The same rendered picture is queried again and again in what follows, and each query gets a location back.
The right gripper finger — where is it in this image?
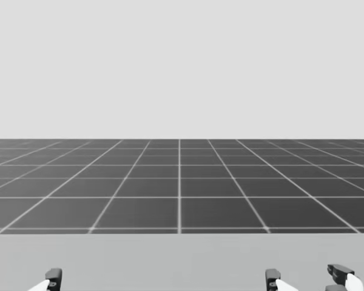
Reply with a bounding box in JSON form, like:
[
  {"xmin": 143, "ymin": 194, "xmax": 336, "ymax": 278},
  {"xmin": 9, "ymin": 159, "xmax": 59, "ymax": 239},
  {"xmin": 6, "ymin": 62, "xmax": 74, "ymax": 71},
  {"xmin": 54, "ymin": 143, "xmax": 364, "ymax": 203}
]
[
  {"xmin": 265, "ymin": 268, "xmax": 300, "ymax": 291},
  {"xmin": 324, "ymin": 264, "xmax": 364, "ymax": 291}
]

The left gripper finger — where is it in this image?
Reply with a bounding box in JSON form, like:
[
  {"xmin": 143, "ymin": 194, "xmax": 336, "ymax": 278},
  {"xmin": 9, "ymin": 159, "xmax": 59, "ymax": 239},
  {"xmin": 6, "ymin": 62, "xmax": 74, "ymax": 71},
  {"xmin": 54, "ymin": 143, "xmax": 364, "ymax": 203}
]
[{"xmin": 27, "ymin": 267, "xmax": 64, "ymax": 291}]

